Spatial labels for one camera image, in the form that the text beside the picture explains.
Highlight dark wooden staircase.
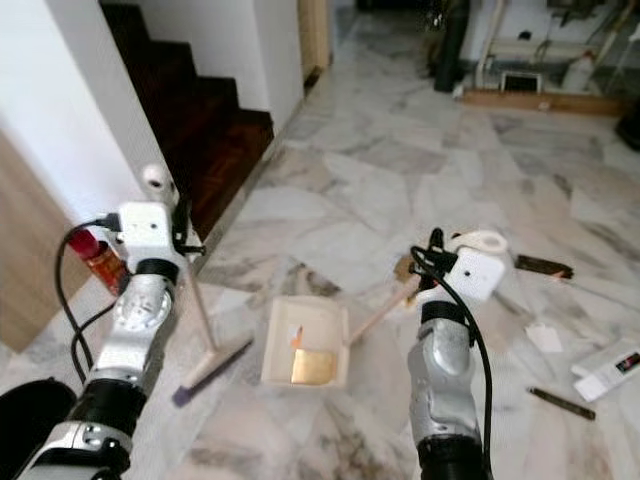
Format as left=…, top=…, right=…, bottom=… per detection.
left=100, top=3, right=277, bottom=243

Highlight white crumpled paper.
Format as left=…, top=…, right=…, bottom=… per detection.
left=525, top=322, right=565, bottom=354

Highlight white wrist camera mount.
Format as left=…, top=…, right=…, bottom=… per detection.
left=445, top=248, right=507, bottom=305
left=117, top=202, right=178, bottom=274

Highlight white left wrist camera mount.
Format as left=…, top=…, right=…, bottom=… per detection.
left=117, top=202, right=178, bottom=274

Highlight torn brown cardboard piece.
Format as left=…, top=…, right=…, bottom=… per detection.
left=395, top=253, right=421, bottom=283

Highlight black bag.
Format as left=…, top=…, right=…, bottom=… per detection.
left=614, top=98, right=640, bottom=153

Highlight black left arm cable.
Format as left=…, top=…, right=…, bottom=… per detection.
left=57, top=215, right=127, bottom=387

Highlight white plastic jug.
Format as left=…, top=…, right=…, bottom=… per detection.
left=560, top=50, right=599, bottom=94

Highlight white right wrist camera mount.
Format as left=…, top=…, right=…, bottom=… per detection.
left=445, top=248, right=507, bottom=305

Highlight light wooden cabinet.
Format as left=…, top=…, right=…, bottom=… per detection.
left=0, top=130, right=97, bottom=353

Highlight long white box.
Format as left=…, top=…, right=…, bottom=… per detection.
left=572, top=338, right=640, bottom=404

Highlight beige long-handled dustpan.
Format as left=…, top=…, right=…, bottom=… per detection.
left=261, top=230, right=509, bottom=390

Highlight dark brown stick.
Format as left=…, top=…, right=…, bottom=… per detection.
left=527, top=386, right=597, bottom=422

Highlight red cylindrical canister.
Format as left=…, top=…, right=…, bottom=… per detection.
left=70, top=228, right=130, bottom=297

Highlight small framed screen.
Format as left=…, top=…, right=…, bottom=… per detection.
left=500, top=71, right=544, bottom=94

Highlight black plastic bucket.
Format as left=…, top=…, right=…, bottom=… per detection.
left=0, top=378, right=77, bottom=480

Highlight beige broom purple bristles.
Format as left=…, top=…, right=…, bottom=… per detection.
left=142, top=164, right=255, bottom=409

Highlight wooden door frame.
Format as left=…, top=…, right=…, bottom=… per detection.
left=297, top=0, right=334, bottom=89

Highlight long wooden plank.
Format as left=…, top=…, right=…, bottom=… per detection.
left=460, top=88, right=627, bottom=118

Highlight white shelf unit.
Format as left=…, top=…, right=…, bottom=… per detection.
left=472, top=0, right=640, bottom=91

